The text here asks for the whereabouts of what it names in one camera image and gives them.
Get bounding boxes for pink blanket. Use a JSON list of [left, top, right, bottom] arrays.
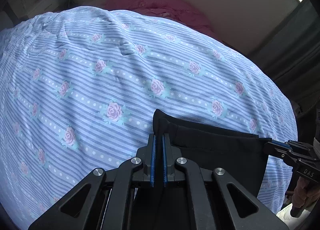
[[102, 0, 223, 42]]

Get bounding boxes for white nightstand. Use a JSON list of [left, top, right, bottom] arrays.
[[8, 0, 60, 18]]

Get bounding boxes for person's right hand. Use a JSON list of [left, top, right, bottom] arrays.
[[292, 177, 319, 208]]

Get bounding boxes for black dress pants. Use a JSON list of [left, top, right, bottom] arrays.
[[132, 109, 272, 230]]

